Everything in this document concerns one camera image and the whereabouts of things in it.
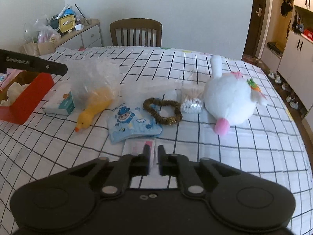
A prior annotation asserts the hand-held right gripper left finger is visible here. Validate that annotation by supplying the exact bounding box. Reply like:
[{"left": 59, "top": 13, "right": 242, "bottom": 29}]
[{"left": 66, "top": 144, "right": 150, "bottom": 198}]

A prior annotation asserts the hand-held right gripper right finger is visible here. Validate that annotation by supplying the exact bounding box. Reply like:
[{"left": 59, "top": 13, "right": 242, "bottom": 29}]
[{"left": 158, "top": 145, "right": 241, "bottom": 198}]

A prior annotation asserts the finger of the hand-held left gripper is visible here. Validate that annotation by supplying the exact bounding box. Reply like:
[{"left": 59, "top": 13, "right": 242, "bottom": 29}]
[{"left": 0, "top": 49, "right": 68, "bottom": 76}]

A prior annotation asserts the white pink packet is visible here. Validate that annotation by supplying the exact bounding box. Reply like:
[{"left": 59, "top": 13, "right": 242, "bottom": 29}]
[{"left": 121, "top": 138, "right": 162, "bottom": 167}]

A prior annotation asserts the clear plastic bag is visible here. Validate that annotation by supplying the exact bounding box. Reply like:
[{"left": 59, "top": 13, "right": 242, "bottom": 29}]
[{"left": 68, "top": 58, "right": 121, "bottom": 109}]

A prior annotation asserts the yellow rubber duck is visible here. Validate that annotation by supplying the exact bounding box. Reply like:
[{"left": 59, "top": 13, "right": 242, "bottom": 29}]
[{"left": 75, "top": 88, "right": 116, "bottom": 133}]

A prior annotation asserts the cardboard box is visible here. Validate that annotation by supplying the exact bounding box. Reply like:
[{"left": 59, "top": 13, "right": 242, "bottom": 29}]
[{"left": 21, "top": 41, "right": 56, "bottom": 56}]

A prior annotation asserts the blue cartoon cloth pouch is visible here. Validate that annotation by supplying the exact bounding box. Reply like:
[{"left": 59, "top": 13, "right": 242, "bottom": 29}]
[{"left": 108, "top": 101, "right": 163, "bottom": 145}]

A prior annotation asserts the plastic bag with pink contents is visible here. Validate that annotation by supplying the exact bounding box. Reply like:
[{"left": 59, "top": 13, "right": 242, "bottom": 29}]
[{"left": 36, "top": 24, "right": 62, "bottom": 45}]

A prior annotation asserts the brown scrunchie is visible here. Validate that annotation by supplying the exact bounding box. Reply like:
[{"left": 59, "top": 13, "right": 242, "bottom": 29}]
[{"left": 143, "top": 98, "right": 183, "bottom": 126}]

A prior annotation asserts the white checked tablecloth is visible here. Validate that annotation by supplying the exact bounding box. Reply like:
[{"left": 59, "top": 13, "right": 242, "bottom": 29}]
[{"left": 0, "top": 45, "right": 309, "bottom": 235}]

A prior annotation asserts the white teal tissue pack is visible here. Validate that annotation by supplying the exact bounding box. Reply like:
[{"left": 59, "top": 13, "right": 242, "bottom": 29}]
[{"left": 42, "top": 83, "right": 75, "bottom": 116}]

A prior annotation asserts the yellow tissue holder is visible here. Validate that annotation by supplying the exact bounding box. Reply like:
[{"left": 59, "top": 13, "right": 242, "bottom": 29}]
[{"left": 58, "top": 14, "right": 75, "bottom": 34}]

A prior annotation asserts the bag of cotton swabs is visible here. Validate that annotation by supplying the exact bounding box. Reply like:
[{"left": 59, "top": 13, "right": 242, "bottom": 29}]
[{"left": 174, "top": 70, "right": 209, "bottom": 114}]

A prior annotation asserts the wooden side cabinet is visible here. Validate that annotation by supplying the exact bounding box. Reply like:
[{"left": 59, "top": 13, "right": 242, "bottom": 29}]
[{"left": 23, "top": 19, "right": 103, "bottom": 55}]

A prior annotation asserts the white plush bunny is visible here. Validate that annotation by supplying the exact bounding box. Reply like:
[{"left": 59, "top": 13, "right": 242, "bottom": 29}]
[{"left": 203, "top": 55, "right": 268, "bottom": 135}]

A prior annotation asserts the wooden chair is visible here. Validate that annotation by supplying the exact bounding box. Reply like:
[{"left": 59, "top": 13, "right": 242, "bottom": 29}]
[{"left": 109, "top": 18, "right": 163, "bottom": 48}]

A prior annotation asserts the row of shoes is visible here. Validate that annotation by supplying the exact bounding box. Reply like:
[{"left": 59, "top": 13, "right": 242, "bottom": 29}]
[{"left": 267, "top": 70, "right": 300, "bottom": 109}]

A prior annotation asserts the dark wooden door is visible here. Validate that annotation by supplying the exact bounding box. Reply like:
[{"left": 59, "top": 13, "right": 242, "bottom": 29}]
[{"left": 242, "top": 0, "right": 268, "bottom": 61}]

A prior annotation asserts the white wardrobe cabinet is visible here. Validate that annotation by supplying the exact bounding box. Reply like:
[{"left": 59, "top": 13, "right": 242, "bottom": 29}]
[{"left": 259, "top": 0, "right": 313, "bottom": 109}]

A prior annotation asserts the black hanging bag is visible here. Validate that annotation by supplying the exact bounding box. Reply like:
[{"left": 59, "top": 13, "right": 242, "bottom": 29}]
[{"left": 280, "top": 0, "right": 293, "bottom": 18}]

